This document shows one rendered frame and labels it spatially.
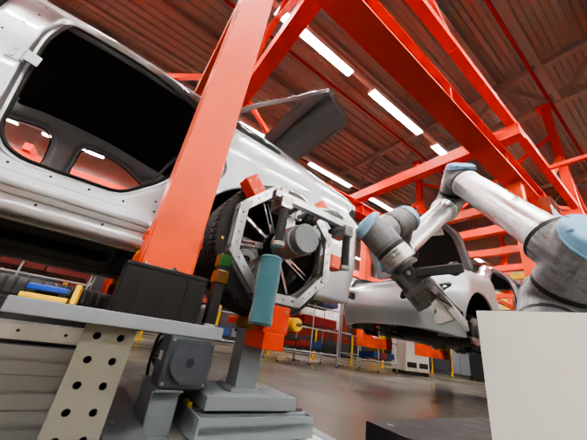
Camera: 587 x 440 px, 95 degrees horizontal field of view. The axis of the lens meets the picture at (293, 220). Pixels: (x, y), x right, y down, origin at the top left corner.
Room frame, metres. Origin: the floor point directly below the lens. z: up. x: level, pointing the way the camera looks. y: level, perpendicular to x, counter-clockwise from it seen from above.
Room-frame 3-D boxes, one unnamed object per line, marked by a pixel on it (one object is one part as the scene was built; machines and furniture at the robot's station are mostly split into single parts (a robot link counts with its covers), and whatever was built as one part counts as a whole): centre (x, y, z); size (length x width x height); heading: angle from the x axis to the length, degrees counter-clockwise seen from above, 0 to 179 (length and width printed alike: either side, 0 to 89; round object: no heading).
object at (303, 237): (1.16, -0.02, 0.85); 0.21 x 0.14 x 0.14; 32
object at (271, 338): (1.26, 0.04, 0.48); 0.16 x 0.12 x 0.17; 32
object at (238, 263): (1.22, 0.02, 0.85); 0.54 x 0.07 x 0.54; 122
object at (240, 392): (1.37, 0.11, 0.32); 0.40 x 0.30 x 0.28; 122
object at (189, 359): (1.29, 0.40, 0.26); 0.42 x 0.18 x 0.35; 32
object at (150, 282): (0.75, 0.32, 0.51); 0.20 x 0.14 x 0.13; 122
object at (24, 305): (0.73, 0.36, 0.44); 0.43 x 0.17 x 0.03; 122
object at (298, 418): (1.38, 0.09, 0.13); 0.50 x 0.36 x 0.10; 122
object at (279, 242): (0.93, 0.04, 0.83); 0.04 x 0.04 x 0.16
